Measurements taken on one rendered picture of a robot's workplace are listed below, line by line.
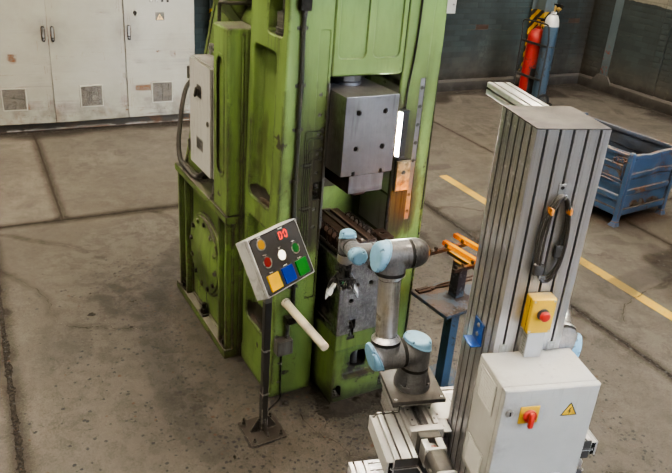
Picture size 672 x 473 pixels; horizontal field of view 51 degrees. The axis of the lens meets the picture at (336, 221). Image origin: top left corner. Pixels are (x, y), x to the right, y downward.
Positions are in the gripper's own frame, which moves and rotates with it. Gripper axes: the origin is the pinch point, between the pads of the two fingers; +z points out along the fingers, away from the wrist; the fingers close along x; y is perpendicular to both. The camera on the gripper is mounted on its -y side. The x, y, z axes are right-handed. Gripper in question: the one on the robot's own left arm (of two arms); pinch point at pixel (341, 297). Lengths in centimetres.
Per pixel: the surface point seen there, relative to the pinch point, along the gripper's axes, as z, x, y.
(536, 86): 61, 435, -655
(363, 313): 36, 24, -41
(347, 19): -116, 6, -57
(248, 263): -15.7, -42.2, -7.3
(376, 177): -41, 25, -48
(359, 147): -58, 14, -44
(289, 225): -24.8, -21.2, -26.8
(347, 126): -69, 7, -42
